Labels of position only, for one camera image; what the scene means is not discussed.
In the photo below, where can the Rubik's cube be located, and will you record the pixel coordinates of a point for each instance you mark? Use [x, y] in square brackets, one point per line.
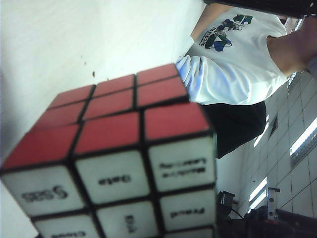
[111, 138]

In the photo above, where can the person in white T-shirt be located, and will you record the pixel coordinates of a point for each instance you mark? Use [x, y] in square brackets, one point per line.
[235, 69]

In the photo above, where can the fluorescent ceiling light panel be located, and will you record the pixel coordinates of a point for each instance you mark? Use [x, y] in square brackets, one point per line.
[304, 141]
[258, 192]

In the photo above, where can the black blurred bar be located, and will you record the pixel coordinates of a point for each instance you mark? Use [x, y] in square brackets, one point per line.
[260, 5]

